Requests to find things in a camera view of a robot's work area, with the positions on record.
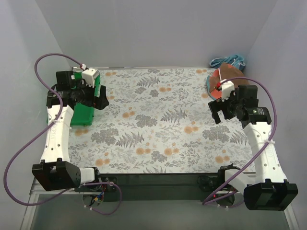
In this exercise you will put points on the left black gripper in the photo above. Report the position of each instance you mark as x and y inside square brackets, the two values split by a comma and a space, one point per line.
[95, 96]

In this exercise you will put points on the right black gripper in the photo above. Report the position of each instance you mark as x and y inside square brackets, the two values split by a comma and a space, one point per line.
[222, 106]

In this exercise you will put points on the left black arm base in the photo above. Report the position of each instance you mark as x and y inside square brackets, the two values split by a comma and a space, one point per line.
[99, 187]

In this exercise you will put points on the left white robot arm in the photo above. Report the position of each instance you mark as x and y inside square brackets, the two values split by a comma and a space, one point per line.
[55, 171]

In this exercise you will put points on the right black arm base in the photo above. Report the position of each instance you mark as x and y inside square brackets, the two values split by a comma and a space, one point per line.
[208, 183]

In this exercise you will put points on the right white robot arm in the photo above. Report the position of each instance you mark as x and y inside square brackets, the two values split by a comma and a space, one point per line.
[270, 189]

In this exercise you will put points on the blue crumpled towel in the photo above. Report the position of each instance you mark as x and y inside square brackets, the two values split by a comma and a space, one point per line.
[235, 60]

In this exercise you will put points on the floral table mat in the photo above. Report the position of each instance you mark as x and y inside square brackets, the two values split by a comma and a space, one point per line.
[157, 121]

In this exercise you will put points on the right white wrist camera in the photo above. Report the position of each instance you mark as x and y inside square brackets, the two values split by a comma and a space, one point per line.
[226, 87]

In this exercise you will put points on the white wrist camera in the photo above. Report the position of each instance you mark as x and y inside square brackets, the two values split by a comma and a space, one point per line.
[226, 87]
[89, 75]

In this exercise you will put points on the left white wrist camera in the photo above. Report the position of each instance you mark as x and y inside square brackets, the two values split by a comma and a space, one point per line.
[89, 75]

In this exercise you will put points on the aluminium frame rail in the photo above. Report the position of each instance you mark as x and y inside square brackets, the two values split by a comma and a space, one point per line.
[147, 202]

